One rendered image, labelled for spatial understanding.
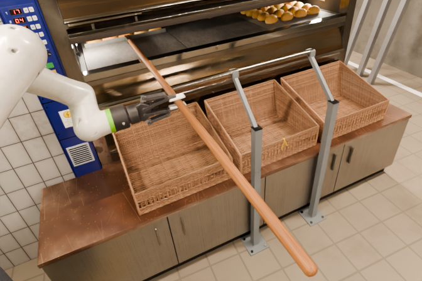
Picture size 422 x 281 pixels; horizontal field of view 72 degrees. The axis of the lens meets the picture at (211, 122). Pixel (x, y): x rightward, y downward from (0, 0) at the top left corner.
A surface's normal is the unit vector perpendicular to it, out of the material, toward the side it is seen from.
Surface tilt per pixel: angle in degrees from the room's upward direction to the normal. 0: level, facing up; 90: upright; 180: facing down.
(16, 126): 90
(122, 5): 70
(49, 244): 0
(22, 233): 90
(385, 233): 0
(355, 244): 0
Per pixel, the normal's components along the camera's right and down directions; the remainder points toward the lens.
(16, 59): 0.75, -0.04
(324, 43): 0.36, 0.18
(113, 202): -0.07, -0.82
